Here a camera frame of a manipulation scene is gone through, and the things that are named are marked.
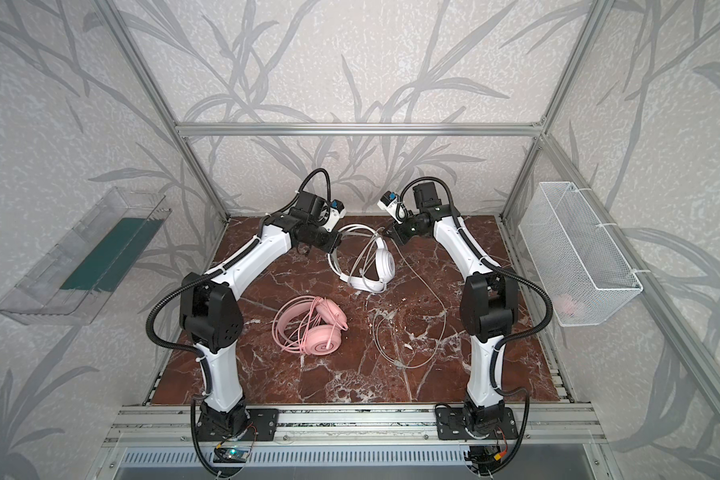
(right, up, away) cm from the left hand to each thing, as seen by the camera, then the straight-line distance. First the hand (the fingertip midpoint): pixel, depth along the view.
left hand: (343, 231), depth 91 cm
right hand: (+14, +3, +1) cm, 15 cm away
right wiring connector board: (+36, -56, -19) cm, 69 cm away
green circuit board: (-25, -54, -20) cm, 63 cm away
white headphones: (+13, -9, -11) cm, 19 cm away
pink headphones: (-9, -27, -6) cm, 29 cm away
